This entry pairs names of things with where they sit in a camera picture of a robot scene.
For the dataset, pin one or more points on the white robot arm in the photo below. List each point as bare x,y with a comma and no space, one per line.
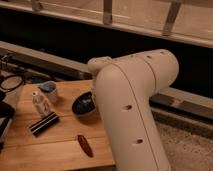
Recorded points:
122,88

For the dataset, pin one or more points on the black rectangular box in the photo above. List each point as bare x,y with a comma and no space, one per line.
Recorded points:
44,123

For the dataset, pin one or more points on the black object at left edge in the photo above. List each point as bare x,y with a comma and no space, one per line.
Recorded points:
6,114

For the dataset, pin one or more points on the black round ring object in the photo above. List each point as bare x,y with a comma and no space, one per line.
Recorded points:
11,82

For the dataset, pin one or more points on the dark ceramic bowl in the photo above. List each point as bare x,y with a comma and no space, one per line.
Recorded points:
83,104

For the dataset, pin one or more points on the metal window rail frame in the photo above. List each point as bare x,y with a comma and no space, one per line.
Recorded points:
187,21

